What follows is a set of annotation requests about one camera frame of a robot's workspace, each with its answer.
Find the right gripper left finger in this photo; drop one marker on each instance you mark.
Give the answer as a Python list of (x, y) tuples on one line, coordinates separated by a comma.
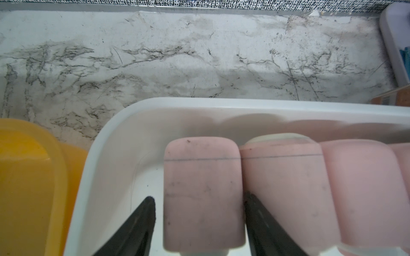
[(134, 237)]

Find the lavender tray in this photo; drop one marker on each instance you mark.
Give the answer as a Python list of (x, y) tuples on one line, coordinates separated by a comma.
[(395, 30)]

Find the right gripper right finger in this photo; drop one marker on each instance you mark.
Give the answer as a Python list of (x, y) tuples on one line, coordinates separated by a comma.
[(266, 236)]

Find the teal cloth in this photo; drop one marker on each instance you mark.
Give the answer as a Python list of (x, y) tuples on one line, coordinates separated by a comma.
[(405, 54)]

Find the yellow storage box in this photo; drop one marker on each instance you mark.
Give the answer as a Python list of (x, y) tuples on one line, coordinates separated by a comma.
[(40, 177)]

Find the white storage box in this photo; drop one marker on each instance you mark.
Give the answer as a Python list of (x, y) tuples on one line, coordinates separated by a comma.
[(125, 162)]

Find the pink sharpener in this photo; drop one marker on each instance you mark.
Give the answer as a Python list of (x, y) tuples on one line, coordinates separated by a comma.
[(369, 193), (287, 173), (402, 152), (202, 196)]

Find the orange spice jar black lid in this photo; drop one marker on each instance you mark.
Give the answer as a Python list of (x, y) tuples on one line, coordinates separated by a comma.
[(397, 97)]

